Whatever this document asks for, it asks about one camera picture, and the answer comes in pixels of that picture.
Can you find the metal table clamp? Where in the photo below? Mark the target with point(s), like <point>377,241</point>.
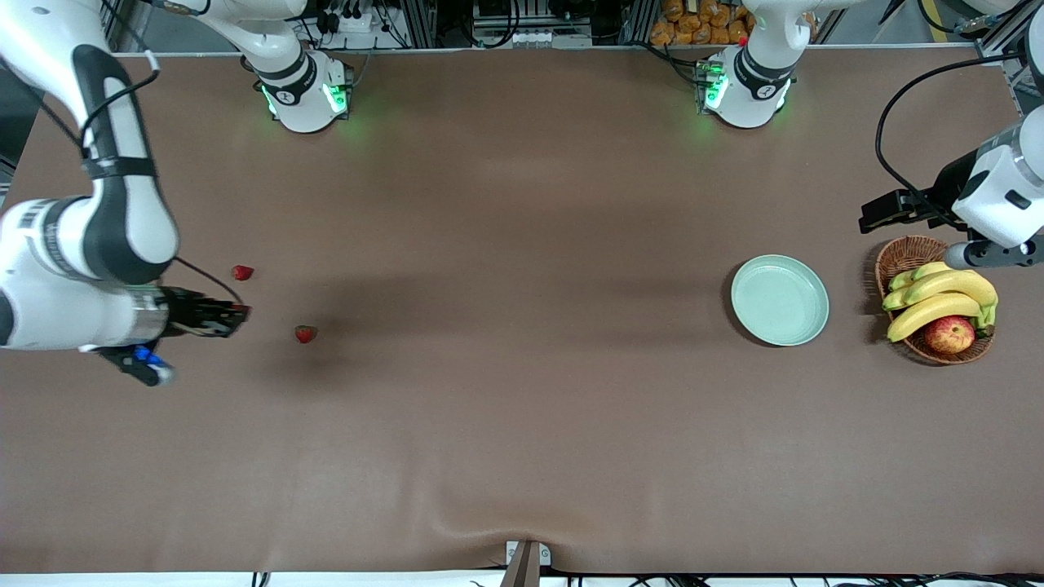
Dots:
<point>526,562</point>

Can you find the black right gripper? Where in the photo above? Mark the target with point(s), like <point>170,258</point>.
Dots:
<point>184,315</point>

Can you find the pile of orange bread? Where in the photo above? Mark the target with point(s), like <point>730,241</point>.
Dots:
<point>693,24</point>

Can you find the brown wicker basket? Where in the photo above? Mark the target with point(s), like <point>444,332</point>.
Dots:
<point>909,254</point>

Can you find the light green round plate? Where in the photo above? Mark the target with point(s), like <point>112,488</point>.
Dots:
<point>779,302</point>

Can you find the brown table mat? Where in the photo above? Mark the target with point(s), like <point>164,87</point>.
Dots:
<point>522,408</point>

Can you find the white socket strip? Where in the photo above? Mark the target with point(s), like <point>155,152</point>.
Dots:
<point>538,38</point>

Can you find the yellow banana bunch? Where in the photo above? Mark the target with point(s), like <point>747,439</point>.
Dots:
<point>950,285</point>

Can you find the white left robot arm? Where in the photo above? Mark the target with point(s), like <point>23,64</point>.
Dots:
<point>999,187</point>

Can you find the white power strip with plugs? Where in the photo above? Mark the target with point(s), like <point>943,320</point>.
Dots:
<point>355,23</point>

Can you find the aluminium frame corner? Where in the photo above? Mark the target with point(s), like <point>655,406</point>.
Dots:
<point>991,41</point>

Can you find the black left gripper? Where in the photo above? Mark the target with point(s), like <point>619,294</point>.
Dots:
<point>944,189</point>

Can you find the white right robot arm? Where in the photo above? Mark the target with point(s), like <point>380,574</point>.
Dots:
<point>139,228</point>

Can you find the red apple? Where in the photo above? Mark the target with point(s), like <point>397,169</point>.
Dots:
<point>948,336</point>

